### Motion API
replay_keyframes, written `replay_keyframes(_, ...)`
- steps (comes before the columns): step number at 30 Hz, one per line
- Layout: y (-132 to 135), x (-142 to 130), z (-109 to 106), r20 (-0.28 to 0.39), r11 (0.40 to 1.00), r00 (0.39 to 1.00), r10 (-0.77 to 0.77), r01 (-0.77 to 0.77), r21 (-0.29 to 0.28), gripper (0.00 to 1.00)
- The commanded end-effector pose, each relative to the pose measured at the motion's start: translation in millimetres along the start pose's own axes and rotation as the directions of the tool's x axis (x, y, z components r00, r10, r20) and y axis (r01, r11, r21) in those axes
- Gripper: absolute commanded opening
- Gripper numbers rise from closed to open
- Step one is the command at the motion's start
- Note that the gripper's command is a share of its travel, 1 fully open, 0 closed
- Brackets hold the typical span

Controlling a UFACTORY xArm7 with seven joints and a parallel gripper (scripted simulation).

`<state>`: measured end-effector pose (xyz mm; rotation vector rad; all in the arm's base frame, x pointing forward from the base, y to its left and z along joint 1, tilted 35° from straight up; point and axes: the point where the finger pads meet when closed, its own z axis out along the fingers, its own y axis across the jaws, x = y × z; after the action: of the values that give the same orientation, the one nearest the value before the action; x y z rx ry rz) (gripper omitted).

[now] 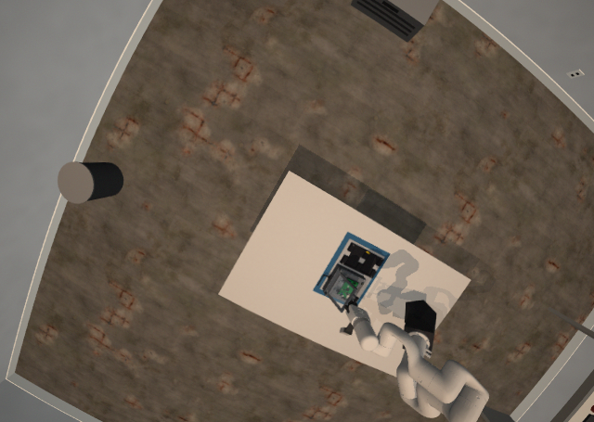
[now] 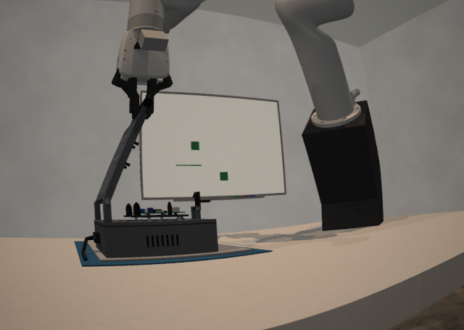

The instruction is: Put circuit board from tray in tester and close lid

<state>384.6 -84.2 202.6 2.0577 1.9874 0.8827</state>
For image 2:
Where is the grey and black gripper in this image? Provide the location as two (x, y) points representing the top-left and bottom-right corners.
(112, 25), (173, 120)

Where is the green circuit board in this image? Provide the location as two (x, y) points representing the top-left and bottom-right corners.
(141, 207), (185, 214)

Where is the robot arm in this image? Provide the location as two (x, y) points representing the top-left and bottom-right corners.
(127, 0), (361, 128)

